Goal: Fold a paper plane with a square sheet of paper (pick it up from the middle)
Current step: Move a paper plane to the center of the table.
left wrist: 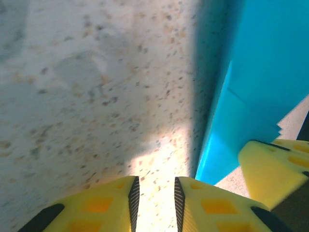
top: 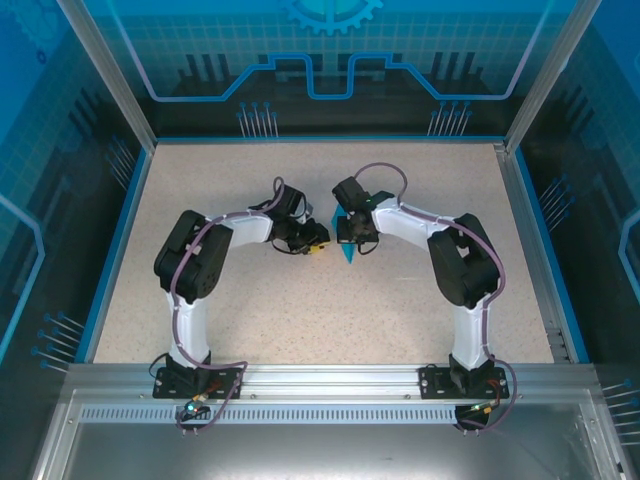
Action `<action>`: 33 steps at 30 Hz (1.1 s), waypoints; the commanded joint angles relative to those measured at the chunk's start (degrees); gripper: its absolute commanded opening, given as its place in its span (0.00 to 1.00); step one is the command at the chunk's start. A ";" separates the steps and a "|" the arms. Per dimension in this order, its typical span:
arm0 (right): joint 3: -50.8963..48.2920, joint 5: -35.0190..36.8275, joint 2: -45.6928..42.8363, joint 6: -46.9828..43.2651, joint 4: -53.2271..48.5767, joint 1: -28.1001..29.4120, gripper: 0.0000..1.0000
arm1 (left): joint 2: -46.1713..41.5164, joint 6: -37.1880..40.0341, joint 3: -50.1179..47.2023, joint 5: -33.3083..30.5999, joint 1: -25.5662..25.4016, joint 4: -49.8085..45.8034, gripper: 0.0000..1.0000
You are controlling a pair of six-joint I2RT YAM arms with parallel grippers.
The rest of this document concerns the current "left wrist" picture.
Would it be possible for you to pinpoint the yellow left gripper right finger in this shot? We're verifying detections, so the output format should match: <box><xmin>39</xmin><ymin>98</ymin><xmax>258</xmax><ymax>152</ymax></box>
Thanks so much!
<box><xmin>174</xmin><ymin>176</ymin><xmax>294</xmax><ymax>232</ymax></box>

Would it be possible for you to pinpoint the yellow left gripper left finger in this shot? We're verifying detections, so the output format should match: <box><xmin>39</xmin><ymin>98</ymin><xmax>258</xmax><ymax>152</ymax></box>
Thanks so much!
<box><xmin>18</xmin><ymin>175</ymin><xmax>140</xmax><ymax>232</ymax></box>

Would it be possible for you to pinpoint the blue paper sheet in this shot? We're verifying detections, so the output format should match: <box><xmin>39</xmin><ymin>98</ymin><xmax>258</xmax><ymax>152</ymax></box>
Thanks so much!
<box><xmin>194</xmin><ymin>0</ymin><xmax>309</xmax><ymax>187</ymax></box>

